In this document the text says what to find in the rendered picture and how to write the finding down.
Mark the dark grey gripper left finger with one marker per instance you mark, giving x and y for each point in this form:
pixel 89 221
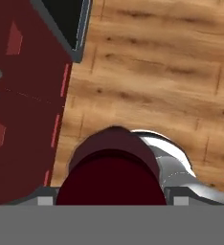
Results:
pixel 44 195

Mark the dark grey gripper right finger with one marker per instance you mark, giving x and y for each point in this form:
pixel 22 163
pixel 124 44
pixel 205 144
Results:
pixel 181 195

